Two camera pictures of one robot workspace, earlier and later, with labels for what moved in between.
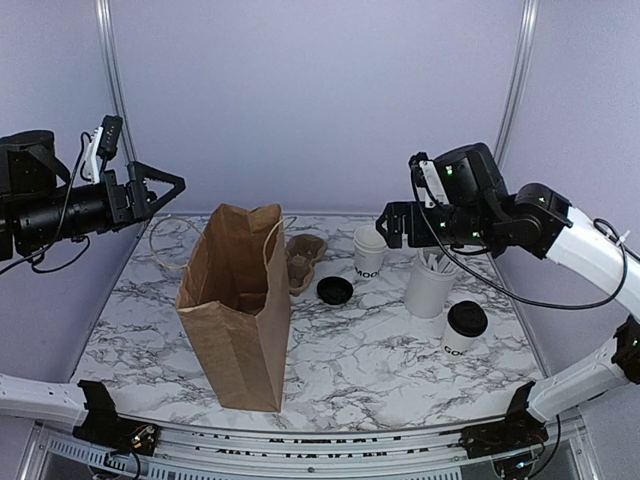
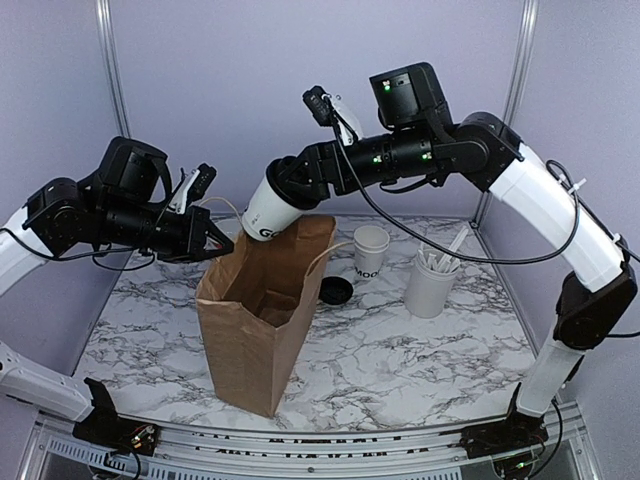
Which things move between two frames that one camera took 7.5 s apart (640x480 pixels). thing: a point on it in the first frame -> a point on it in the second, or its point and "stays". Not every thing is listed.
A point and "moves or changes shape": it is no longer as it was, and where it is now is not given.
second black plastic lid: [334, 290] stays
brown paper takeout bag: [235, 301] moves or changes shape
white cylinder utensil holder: [443, 264] stays
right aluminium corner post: [528, 15] stays
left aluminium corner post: [106, 20] stays
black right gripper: [396, 210] -> [320, 154]
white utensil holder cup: [431, 282] stays
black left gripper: [145, 201] -> [198, 223]
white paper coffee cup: [466, 322] -> [266, 215]
